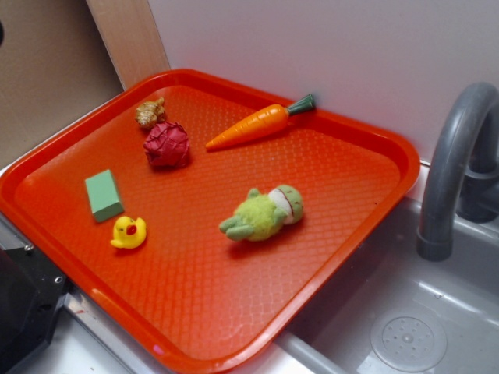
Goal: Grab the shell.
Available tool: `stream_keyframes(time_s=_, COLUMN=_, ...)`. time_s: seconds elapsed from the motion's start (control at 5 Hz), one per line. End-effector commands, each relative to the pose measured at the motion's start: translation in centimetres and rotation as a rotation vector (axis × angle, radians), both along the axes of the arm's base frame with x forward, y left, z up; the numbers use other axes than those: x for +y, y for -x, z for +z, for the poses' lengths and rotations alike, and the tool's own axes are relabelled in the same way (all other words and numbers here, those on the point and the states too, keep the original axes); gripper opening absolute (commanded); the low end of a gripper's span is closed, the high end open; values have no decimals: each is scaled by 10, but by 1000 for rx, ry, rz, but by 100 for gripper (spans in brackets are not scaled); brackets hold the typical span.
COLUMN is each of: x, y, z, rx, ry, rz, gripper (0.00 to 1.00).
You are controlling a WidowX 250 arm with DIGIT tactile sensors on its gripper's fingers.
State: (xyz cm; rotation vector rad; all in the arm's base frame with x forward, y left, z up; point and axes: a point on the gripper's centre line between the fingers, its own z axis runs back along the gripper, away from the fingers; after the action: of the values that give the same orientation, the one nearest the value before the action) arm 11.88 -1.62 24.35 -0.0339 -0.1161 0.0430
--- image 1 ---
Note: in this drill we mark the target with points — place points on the orange toy carrot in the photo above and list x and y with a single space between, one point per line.
263 123

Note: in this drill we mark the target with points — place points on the green rectangular block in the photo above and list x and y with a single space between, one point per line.
105 201

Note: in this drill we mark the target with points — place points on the grey toy sink basin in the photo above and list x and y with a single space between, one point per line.
387 310

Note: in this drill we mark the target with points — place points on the red toy cabbage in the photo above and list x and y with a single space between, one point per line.
167 145

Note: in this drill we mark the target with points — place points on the tan conch shell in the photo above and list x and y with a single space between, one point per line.
150 113

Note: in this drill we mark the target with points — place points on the yellow rubber duck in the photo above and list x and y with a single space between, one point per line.
129 233

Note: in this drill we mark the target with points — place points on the green plush frog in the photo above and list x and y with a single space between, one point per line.
263 215

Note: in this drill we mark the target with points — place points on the orange plastic tray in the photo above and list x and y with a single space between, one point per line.
196 300

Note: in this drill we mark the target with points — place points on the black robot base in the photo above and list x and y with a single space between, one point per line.
33 292

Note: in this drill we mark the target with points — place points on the light wooden board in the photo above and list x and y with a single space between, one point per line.
130 35

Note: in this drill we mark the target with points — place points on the grey toy faucet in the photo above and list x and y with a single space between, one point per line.
463 176

